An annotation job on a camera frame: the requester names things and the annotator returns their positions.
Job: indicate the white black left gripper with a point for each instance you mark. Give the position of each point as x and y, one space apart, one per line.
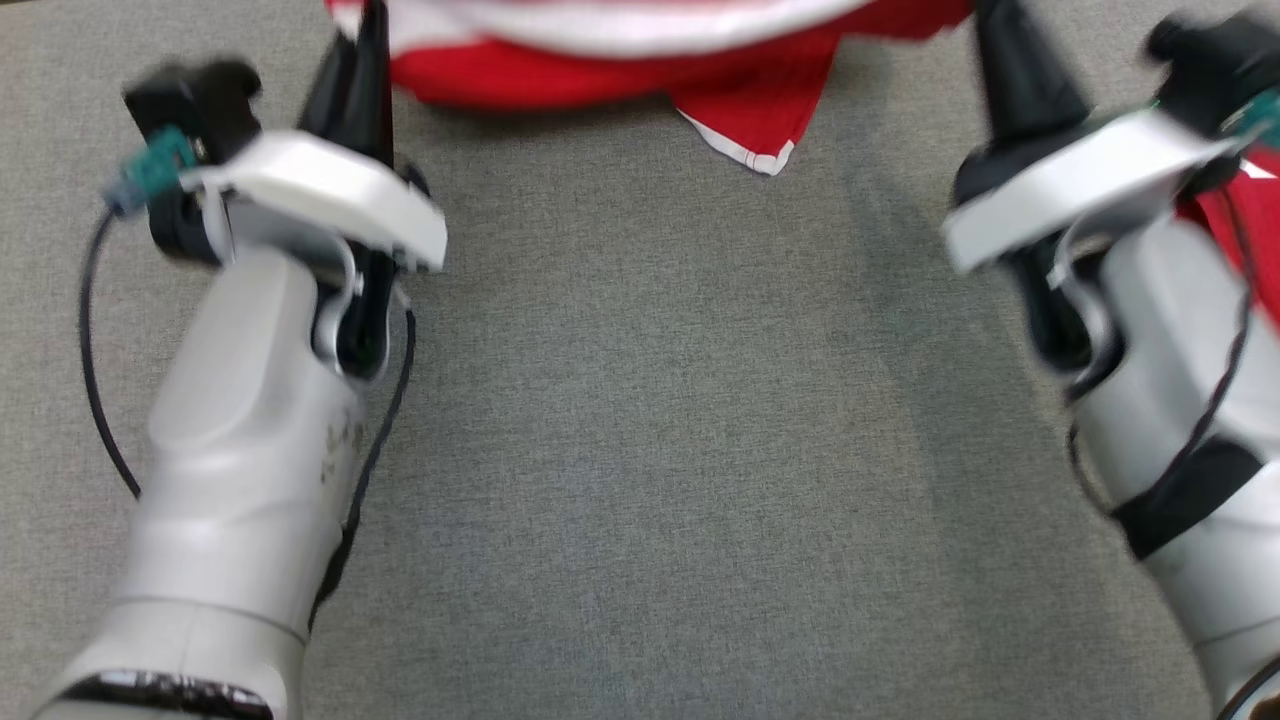
320 180

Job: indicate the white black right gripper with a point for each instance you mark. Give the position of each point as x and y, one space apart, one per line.
1080 180

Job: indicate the red white basketball jersey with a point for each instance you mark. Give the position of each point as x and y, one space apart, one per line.
620 60

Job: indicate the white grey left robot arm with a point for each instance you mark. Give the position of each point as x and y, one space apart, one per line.
240 480

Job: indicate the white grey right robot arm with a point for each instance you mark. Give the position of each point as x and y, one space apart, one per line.
1160 380

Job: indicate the plain red garment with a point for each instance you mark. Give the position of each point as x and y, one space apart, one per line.
1225 225

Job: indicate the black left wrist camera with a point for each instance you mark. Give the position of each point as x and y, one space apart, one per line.
190 95

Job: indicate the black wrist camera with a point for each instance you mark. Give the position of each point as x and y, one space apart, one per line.
190 95
1220 60

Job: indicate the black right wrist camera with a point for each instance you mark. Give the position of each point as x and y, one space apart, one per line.
1220 60

